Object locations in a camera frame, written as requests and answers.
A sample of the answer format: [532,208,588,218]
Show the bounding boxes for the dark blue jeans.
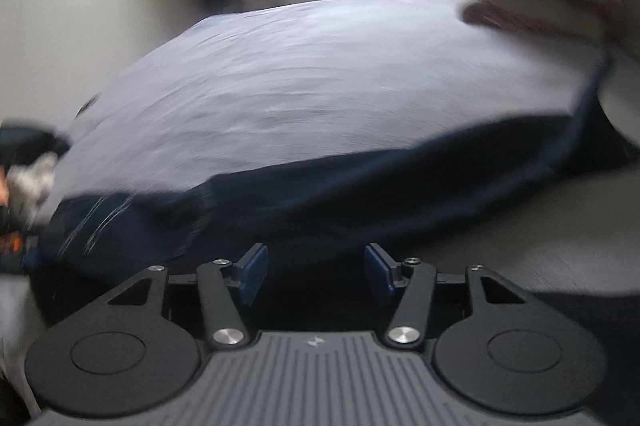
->
[24,56,627,323]

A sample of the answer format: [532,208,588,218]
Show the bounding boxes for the white plush garment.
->
[6,152,58,227]

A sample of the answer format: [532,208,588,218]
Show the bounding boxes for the dark garment at bed edge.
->
[0,125,70,169]

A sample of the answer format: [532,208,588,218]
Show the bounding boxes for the stack of folded clothes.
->
[599,48,640,145]

